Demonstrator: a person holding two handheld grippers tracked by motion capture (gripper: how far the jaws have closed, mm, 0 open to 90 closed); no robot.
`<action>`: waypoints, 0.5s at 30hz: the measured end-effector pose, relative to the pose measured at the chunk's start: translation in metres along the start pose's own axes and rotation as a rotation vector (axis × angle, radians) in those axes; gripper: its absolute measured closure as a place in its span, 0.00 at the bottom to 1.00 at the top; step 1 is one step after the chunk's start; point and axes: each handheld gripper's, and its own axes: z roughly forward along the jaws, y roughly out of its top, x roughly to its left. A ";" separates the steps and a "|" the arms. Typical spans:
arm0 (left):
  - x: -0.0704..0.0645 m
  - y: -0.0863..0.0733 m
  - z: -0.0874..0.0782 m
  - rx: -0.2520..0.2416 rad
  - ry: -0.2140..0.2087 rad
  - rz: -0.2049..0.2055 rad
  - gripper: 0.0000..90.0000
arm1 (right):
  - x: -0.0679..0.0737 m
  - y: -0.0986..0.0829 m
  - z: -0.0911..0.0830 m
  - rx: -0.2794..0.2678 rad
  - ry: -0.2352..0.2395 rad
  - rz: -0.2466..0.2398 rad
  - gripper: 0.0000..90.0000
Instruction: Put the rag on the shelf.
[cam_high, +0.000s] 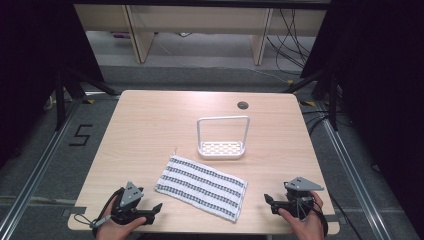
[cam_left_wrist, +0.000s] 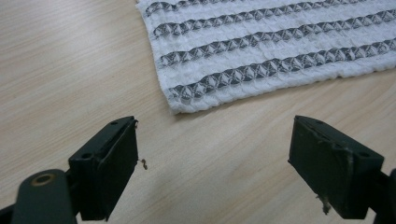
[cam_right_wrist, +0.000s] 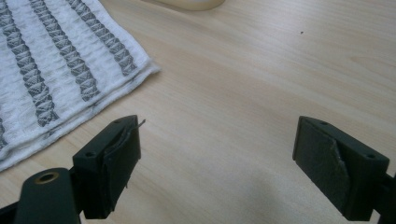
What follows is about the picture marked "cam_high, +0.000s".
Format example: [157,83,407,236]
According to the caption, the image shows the aluminium floor rail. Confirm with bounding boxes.
[0,97,84,240]
[320,114,389,240]

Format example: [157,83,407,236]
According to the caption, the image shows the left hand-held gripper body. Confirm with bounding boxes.
[110,181,156,226]

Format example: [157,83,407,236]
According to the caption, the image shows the black metal stand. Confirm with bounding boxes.
[282,68,342,132]
[54,67,120,132]

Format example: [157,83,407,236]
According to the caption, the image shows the black floor cables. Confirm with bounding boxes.
[300,109,336,136]

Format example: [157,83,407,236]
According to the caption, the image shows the person's right hand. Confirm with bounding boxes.
[277,191,325,240]

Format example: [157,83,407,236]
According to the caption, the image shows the bundle of black cables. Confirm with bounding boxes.
[265,8,317,75]

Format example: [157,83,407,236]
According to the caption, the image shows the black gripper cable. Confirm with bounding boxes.
[309,196,364,240]

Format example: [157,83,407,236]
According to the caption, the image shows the light wooden desk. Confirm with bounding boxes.
[73,3,328,66]

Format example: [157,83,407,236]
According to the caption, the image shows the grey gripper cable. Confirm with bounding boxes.
[73,213,112,230]

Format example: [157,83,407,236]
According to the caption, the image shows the striped white dish towel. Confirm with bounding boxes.
[154,154,249,224]

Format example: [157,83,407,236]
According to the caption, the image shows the person's left hand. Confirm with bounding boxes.
[95,195,148,240]

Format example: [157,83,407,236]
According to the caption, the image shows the black curtain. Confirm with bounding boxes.
[300,0,424,232]
[0,0,105,169]

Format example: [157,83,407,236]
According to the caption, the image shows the white towel rack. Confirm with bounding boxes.
[196,115,251,161]

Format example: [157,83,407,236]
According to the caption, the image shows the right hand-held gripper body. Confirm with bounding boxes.
[271,176,325,221]

